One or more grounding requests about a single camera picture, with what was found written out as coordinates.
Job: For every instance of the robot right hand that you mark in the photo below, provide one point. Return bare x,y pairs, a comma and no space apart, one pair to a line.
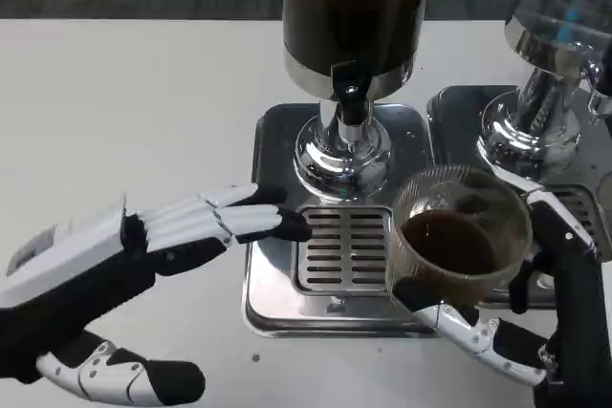
574,293

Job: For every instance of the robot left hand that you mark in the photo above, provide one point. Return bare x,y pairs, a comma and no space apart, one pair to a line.
95,255

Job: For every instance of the clear ribbed glass cup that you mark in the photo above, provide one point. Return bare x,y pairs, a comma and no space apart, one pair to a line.
449,245

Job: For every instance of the steel drip grid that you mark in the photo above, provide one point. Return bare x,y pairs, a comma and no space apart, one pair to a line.
600,217
344,255

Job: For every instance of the clear steel drink dispenser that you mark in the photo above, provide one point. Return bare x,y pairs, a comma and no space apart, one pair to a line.
535,135

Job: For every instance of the chrome dispenser tap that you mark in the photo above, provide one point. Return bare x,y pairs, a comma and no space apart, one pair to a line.
595,78

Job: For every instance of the black dispenser tap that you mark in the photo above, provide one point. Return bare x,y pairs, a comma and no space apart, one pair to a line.
351,97

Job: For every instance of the dark drink dispenser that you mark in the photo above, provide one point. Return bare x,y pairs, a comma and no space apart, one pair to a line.
354,11

